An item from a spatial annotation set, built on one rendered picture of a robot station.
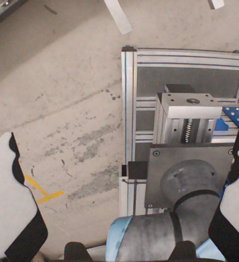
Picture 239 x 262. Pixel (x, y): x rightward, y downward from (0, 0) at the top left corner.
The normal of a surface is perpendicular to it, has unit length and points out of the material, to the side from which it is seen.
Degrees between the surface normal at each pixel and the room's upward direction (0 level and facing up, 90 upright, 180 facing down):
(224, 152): 0
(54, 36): 0
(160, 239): 62
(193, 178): 73
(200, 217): 96
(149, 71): 0
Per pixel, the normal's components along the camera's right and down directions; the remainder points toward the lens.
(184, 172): -0.41, -0.59
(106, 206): -0.01, 0.51
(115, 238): -0.18, -0.65
